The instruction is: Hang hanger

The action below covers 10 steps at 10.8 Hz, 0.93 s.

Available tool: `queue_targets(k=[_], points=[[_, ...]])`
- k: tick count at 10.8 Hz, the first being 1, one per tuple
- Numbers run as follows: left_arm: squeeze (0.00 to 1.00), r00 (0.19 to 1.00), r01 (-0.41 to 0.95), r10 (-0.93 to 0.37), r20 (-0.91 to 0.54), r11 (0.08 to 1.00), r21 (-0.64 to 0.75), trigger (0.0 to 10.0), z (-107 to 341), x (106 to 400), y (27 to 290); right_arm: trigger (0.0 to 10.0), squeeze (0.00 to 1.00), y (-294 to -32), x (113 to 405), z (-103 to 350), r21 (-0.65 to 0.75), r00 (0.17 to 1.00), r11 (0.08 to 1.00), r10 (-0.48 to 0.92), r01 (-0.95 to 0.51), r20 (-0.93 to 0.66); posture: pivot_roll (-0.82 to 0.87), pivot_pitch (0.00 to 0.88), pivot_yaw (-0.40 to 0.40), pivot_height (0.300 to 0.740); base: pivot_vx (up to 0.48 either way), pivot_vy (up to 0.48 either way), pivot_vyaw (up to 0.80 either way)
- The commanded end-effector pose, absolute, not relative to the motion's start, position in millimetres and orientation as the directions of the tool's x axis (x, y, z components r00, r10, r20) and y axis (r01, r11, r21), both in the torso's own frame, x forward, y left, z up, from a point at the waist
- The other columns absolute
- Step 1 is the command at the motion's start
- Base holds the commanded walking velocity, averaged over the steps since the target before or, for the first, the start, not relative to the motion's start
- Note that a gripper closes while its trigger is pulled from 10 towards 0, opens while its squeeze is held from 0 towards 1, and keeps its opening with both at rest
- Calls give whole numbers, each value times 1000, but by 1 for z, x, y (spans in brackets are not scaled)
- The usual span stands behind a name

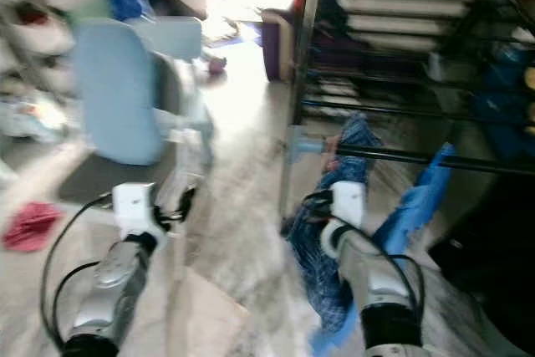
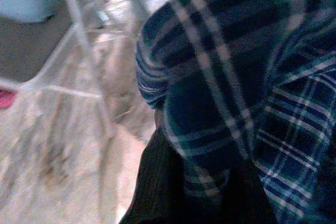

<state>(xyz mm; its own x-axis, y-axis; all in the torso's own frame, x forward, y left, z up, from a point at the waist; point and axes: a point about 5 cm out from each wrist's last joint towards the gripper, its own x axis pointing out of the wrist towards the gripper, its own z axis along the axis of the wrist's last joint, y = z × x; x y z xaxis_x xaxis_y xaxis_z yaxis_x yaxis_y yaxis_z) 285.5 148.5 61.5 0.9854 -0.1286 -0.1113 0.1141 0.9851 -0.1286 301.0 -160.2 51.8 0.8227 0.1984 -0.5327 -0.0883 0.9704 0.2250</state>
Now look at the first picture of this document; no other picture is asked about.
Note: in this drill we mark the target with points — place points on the blue plaid shirt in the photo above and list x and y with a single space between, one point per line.
313 265

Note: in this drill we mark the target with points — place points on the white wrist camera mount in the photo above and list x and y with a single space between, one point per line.
349 202
134 206

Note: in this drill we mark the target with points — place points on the blue-grey chair cushion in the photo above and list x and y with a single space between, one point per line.
117 94

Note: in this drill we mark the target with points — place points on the purple stool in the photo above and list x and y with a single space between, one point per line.
276 48

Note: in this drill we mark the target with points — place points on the grey folding chair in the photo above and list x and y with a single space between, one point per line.
188 114

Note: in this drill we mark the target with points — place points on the dark green sofa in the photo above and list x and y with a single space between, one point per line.
485 265

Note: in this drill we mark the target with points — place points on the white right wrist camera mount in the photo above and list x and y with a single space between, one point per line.
349 202

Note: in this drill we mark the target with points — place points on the crumpled red cloth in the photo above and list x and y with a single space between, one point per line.
33 226

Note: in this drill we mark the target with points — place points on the light blue rod cap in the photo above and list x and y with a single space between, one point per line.
305 143

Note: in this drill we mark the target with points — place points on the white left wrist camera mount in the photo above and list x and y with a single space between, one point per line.
134 206

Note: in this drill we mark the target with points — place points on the colourful snack package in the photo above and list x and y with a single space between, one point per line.
38 117

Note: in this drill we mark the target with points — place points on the white drawer shelf unit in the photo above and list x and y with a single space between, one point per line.
33 31

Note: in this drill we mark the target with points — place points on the blue garment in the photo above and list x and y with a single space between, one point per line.
414 206

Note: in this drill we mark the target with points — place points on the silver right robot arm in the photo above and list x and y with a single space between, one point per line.
372 277

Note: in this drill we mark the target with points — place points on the black drying rack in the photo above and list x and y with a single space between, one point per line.
384 39

